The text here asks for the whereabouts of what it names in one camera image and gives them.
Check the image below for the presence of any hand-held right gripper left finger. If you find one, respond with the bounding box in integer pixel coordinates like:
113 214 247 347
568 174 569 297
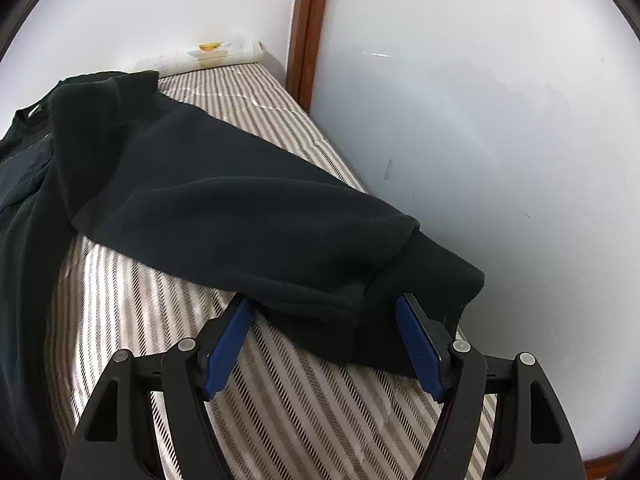
60 296 257 480

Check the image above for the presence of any brown wooden door frame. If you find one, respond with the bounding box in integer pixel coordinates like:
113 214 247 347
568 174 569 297
286 0 335 112

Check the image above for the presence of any black sweater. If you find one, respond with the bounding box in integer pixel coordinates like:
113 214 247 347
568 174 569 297
0 71 486 466

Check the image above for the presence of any striped bedspread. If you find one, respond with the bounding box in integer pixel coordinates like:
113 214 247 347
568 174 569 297
42 62 501 480

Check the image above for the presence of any white patterned pillow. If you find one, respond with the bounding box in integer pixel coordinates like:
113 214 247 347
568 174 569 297
134 39 267 77

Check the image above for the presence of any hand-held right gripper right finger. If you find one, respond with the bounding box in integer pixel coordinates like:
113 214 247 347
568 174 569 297
395 292 586 480

